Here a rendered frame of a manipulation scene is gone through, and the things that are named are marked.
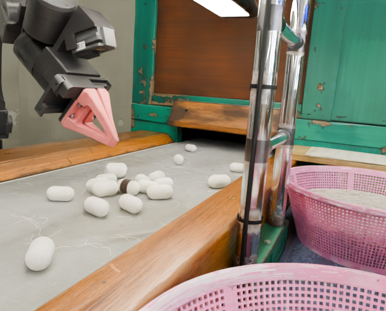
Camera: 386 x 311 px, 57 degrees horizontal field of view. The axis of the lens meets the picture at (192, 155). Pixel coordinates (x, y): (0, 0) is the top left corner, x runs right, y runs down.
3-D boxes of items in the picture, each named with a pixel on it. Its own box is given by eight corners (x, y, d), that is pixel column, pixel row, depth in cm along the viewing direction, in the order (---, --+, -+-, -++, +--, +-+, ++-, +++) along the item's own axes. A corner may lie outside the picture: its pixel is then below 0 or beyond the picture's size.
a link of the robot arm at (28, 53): (78, 47, 51) (50, 15, 52) (42, 50, 46) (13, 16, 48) (66, 82, 55) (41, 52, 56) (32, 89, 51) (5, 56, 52)
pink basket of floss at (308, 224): (356, 305, 38) (370, 223, 37) (247, 216, 63) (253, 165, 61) (520, 280, 46) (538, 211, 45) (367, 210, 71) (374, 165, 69)
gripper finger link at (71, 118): (148, 124, 51) (109, 79, 53) (118, 128, 45) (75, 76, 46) (122, 155, 54) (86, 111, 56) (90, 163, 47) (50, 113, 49)
